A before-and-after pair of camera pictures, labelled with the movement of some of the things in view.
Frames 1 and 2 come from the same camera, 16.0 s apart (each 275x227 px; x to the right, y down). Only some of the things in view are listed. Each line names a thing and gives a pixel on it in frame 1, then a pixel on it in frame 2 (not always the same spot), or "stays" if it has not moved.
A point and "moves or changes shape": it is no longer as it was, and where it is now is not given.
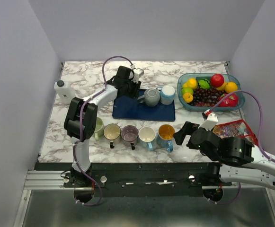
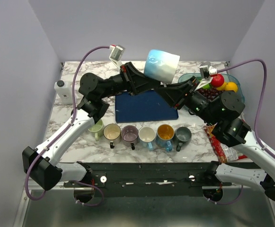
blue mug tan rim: [165, 136] stays
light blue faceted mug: [146, 137] stays
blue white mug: [167, 94] moves or changes shape
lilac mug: [129, 134] stays
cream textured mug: [112, 134] stays
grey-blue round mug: [151, 98] moves or changes shape
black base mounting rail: [141, 179] stays
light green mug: [100, 129] stays
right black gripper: [187, 128] → [176, 93]
